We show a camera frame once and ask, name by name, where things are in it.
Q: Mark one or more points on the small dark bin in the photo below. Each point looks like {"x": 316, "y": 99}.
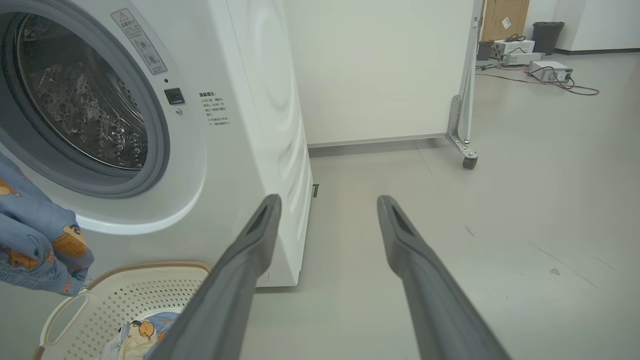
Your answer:
{"x": 485, "y": 50}

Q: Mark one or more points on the brown cardboard box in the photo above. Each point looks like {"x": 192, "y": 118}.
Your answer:
{"x": 505, "y": 15}

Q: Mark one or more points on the white perforated device case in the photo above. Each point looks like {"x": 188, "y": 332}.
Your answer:
{"x": 515, "y": 46}

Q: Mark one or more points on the silver device box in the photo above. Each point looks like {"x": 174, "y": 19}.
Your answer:
{"x": 547, "y": 71}

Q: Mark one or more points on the white warning sticker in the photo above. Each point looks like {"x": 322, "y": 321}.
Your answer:
{"x": 140, "y": 42}

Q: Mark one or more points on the black door latch socket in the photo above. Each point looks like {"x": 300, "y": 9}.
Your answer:
{"x": 174, "y": 96}

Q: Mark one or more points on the black trash bin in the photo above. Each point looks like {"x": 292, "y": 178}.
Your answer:
{"x": 547, "y": 37}

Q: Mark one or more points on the blue cartoon print garment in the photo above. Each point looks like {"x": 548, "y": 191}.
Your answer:
{"x": 35, "y": 230}

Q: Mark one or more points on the steel perforated drum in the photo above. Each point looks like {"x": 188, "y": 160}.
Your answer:
{"x": 85, "y": 100}

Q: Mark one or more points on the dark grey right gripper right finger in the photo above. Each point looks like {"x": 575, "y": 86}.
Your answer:
{"x": 440, "y": 310}

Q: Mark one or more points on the grey rubber door gasket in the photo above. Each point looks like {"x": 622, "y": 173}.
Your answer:
{"x": 157, "y": 145}

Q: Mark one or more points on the cream basket with brown rim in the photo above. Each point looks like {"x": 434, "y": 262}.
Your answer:
{"x": 125, "y": 295}

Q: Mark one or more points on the grey flat device box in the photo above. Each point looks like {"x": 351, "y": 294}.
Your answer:
{"x": 520, "y": 59}

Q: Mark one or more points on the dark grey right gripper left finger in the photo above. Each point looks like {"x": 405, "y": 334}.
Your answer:
{"x": 230, "y": 300}

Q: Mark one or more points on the cream and blue garment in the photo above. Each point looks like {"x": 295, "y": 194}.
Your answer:
{"x": 135, "y": 345}

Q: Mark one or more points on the white electronic boxes on floor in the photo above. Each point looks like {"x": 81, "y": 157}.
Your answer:
{"x": 580, "y": 90}

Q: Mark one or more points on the white washing machine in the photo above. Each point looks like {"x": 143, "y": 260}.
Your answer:
{"x": 240, "y": 150}

